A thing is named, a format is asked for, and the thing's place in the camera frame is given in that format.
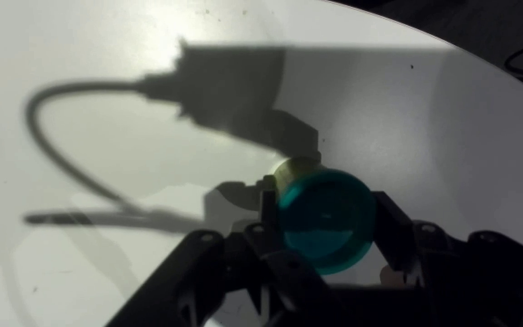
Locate play-doh can teal lid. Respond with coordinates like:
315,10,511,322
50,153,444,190
275,159,377,275

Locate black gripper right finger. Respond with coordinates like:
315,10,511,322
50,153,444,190
375,192,523,327

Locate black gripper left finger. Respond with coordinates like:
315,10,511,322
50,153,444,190
108,179,329,327

